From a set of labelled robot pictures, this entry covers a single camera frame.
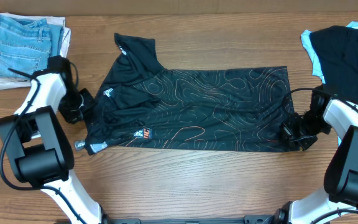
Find plain black t-shirt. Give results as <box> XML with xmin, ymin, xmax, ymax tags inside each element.
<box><xmin>310</xmin><ymin>26</ymin><xmax>358</xmax><ymax>105</ymax></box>

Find light blue t-shirt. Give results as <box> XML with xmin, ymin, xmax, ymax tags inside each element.
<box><xmin>300</xmin><ymin>21</ymin><xmax>358</xmax><ymax>85</ymax></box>

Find black cycling jersey orange lines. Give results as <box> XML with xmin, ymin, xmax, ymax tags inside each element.
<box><xmin>83</xmin><ymin>34</ymin><xmax>293</xmax><ymax>155</ymax></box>

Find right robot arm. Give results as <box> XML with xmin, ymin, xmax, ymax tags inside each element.
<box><xmin>267</xmin><ymin>84</ymin><xmax>358</xmax><ymax>224</ymax></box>

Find folded white cloth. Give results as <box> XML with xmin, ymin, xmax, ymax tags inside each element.
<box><xmin>0</xmin><ymin>13</ymin><xmax>71</xmax><ymax>90</ymax></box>

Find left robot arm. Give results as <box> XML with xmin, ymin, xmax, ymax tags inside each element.
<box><xmin>0</xmin><ymin>55</ymin><xmax>109</xmax><ymax>223</ymax></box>

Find folded blue jeans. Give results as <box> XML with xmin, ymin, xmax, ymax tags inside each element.
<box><xmin>0</xmin><ymin>14</ymin><xmax>64</xmax><ymax>78</ymax></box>

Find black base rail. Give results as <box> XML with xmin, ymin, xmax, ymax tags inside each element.
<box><xmin>108</xmin><ymin>215</ymin><xmax>273</xmax><ymax>224</ymax></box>

